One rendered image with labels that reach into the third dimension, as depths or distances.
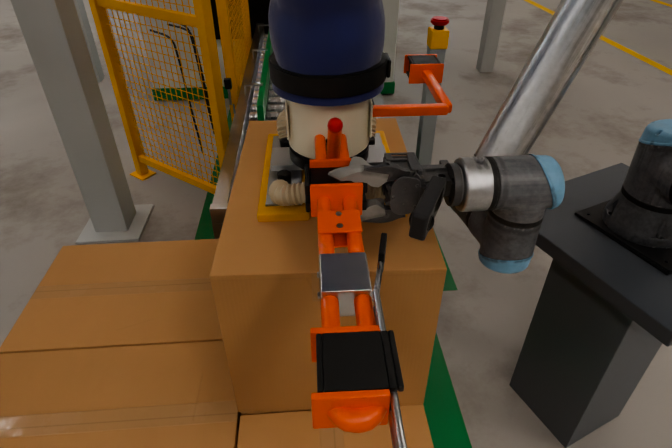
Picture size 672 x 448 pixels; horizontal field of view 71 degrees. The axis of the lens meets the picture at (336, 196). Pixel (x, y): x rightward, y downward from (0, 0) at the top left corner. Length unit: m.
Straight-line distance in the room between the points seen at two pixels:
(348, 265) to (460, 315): 1.49
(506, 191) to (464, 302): 1.36
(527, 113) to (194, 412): 0.90
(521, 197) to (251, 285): 0.46
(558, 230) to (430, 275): 0.56
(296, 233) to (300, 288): 0.11
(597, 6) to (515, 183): 0.31
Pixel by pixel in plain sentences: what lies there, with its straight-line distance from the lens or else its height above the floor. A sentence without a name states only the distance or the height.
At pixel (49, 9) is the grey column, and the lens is 2.18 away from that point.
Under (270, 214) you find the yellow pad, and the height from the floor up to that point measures 0.96.
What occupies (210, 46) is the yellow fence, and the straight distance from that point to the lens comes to 2.13.
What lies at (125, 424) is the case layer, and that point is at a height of 0.54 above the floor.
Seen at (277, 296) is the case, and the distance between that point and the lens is 0.84.
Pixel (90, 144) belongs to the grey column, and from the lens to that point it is 2.37.
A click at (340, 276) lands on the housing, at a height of 1.09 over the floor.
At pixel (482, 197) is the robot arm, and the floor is 1.08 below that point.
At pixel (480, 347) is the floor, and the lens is 1.97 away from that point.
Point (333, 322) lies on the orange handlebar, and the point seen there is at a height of 1.08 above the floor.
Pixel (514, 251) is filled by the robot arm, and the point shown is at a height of 0.96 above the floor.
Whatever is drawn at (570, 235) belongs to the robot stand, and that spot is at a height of 0.75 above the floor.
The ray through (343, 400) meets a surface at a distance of 0.47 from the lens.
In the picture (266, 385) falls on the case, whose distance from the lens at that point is 1.04.
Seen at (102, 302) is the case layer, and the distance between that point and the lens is 1.44.
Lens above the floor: 1.50
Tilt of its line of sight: 34 degrees down
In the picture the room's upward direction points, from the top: straight up
